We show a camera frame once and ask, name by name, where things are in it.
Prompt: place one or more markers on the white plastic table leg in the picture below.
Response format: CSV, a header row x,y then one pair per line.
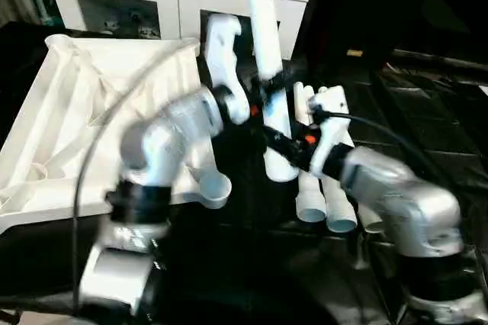
x,y
371,222
341,214
311,203
263,20

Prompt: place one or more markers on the white plastic table top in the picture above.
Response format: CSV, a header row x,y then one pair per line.
x,y
69,127

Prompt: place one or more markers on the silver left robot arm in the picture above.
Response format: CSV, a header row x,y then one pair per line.
x,y
152,149

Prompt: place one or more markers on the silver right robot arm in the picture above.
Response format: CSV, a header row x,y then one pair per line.
x,y
404,203

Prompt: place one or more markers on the small tan tag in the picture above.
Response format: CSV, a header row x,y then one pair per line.
x,y
354,53

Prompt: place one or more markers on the black work mat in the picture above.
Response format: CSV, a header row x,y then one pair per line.
x,y
427,111

